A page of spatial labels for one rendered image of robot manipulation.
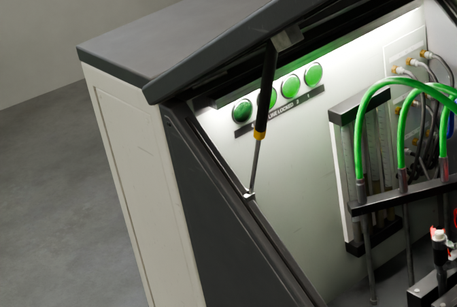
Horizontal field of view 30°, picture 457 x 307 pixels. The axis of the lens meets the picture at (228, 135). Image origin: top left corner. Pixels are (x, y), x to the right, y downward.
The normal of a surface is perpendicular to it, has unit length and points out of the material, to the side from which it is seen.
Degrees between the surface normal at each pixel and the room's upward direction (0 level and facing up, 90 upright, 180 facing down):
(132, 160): 90
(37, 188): 0
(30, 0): 90
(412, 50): 90
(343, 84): 90
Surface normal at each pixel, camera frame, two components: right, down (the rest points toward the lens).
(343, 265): 0.61, 0.29
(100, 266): -0.17, -0.86
